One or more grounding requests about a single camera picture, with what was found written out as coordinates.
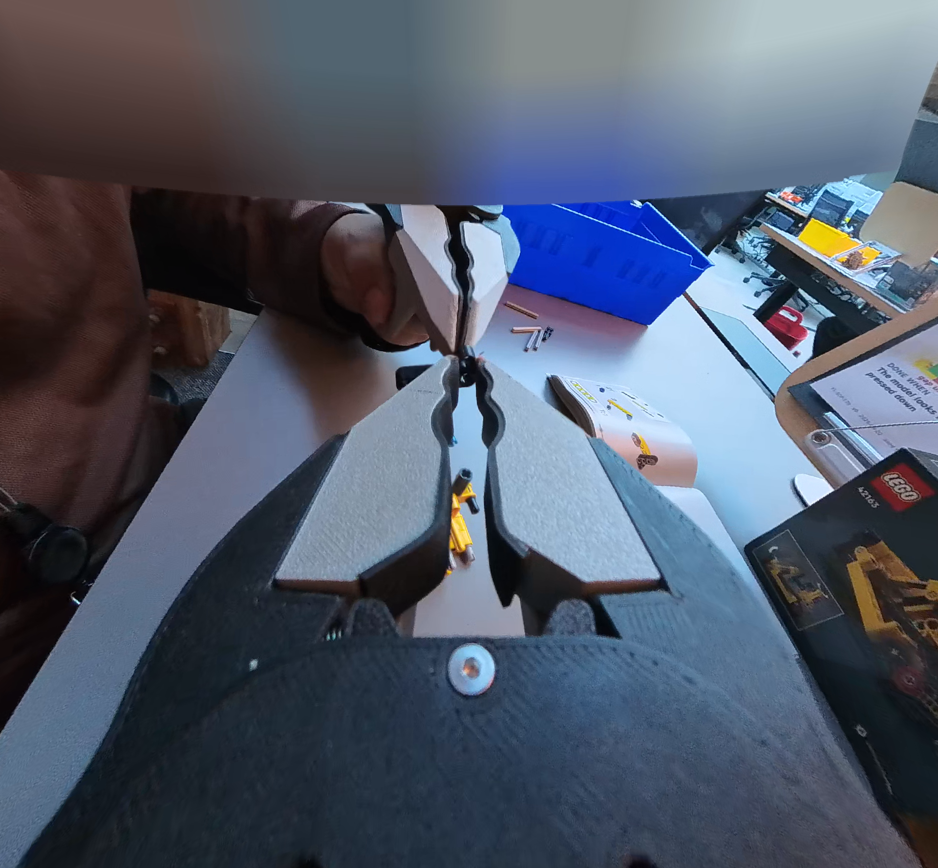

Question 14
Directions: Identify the yellow plastic bin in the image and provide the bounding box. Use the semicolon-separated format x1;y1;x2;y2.
797;217;862;258

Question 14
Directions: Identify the clipboard with instruction sheet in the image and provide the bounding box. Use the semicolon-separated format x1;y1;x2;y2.
774;304;938;491

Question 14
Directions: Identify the black lego set box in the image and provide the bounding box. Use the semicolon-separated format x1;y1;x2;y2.
744;446;938;847

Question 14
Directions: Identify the yellow lego model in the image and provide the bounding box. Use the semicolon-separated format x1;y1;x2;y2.
446;428;482;577

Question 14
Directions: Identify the person's left hand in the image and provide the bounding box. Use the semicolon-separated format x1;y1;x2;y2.
320;212;433;350

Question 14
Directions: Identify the lego instruction booklet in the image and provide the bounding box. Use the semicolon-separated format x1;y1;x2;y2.
546;373;748;547

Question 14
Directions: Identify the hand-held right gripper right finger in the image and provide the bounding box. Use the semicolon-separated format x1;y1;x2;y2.
475;361;665;636

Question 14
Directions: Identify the black office chair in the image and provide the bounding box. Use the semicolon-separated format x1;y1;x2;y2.
744;231;785;297

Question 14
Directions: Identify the background work desk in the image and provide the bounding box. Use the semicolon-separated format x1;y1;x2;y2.
758;219;910;327

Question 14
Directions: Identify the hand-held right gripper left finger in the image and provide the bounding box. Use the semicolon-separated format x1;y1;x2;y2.
273;357;461;618

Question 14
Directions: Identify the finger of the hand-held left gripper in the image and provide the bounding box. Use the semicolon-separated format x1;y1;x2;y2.
460;216;514;356
387;205;466;358

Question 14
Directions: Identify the blue plastic bin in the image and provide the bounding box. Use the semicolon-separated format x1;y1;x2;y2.
502;200;715;327

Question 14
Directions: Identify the red basket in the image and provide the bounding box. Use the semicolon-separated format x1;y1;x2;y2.
762;305;810;350

